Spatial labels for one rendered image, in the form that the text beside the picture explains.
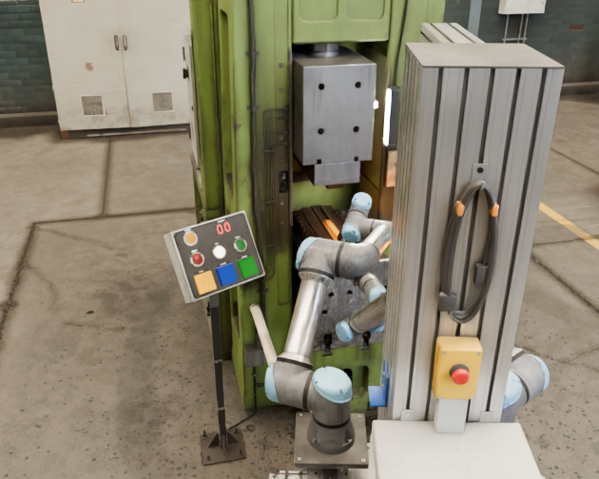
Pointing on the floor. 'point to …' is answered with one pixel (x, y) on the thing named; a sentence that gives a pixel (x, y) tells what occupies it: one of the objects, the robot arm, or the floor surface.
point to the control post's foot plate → (211, 450)
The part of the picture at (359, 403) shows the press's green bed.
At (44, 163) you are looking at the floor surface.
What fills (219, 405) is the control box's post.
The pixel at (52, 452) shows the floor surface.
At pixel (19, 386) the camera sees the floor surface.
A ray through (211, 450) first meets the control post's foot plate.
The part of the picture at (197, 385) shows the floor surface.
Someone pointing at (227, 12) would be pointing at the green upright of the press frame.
